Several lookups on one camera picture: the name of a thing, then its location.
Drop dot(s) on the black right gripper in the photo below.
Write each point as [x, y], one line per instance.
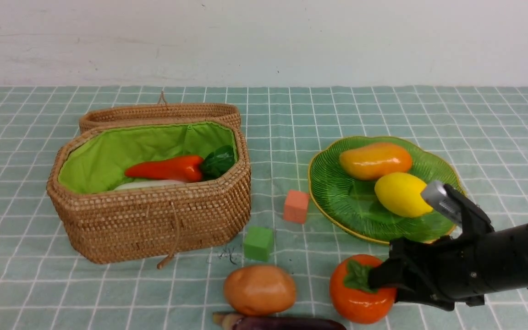
[426, 274]

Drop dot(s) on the orange persimmon green calyx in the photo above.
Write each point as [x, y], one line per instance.
[350, 293]

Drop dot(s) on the yellow lemon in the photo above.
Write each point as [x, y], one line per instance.
[400, 193]

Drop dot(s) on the orange yellow mango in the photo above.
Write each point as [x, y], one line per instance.
[373, 161]

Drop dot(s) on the brown potato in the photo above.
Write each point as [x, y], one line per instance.
[260, 290]

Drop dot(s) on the purple eggplant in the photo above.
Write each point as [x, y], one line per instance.
[236, 321]

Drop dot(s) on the orange carrot with green leaves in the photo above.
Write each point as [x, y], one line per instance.
[186, 168]

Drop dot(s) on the white radish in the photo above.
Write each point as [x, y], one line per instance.
[150, 183]

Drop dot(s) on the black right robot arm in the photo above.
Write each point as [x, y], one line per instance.
[497, 261]

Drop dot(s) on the orange foam cube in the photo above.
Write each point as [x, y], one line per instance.
[296, 207]

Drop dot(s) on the green foam cube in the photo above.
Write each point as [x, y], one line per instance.
[258, 243]

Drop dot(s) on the woven wicker basket lid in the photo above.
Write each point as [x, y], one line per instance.
[224, 112]

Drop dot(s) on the woven wicker basket green lining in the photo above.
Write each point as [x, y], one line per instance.
[107, 225]

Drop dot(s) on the green checkered tablecloth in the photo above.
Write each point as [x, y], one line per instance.
[46, 285]

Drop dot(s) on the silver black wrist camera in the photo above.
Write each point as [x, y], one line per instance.
[452, 204]

